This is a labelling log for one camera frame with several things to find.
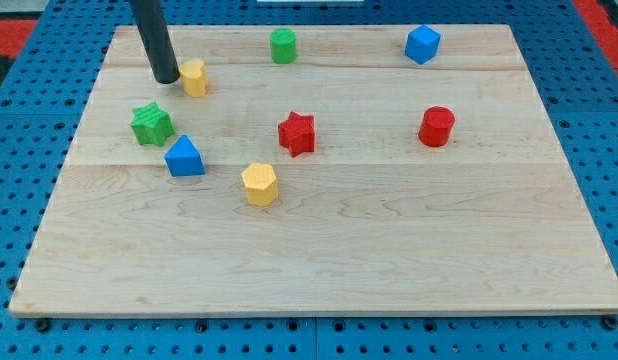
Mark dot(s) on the green cylinder block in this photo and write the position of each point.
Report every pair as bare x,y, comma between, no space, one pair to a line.
283,45

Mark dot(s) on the red cylinder block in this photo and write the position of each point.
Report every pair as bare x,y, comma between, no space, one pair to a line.
436,126

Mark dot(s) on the yellow heart block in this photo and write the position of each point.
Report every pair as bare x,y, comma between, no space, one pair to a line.
194,78

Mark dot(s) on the yellow hexagon block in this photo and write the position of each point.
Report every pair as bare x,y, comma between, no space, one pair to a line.
260,182

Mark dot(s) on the red star block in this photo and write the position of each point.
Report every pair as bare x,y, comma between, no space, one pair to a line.
297,134

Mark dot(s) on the blue cube block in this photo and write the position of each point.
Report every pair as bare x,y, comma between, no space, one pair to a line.
422,44

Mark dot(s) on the green star block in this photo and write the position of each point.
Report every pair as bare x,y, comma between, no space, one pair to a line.
151,125

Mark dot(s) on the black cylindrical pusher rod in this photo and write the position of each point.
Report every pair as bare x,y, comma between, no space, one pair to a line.
152,27

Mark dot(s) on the light wooden board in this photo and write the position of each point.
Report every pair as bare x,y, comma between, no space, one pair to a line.
373,223

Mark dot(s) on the blue triangle block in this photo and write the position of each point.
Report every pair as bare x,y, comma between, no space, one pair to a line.
184,159

